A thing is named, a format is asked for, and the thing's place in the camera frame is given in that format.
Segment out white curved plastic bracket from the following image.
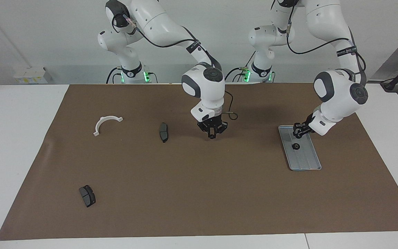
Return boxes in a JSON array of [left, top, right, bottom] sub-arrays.
[[93, 116, 124, 137]]

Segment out brown paper table mat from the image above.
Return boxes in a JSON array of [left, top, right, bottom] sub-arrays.
[[0, 82, 398, 241]]

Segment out black arm base cable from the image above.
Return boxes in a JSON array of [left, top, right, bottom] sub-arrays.
[[106, 67, 123, 84], [224, 52, 255, 83]]

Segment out black left arm base cable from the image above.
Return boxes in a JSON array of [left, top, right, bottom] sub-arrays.
[[224, 52, 255, 83]]

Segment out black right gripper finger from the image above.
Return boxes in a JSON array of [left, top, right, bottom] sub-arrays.
[[198, 124, 213, 139], [214, 122, 229, 139]]

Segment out dark grey brake pad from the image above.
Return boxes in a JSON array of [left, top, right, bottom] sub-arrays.
[[79, 185, 96, 208], [159, 122, 169, 143]]

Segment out white wall socket box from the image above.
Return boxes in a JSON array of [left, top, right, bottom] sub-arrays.
[[13, 67, 52, 84]]

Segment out silver metal tray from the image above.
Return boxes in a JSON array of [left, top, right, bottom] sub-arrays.
[[278, 125, 322, 171]]

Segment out black right arm base cable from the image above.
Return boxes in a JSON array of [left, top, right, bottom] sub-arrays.
[[106, 67, 123, 84]]

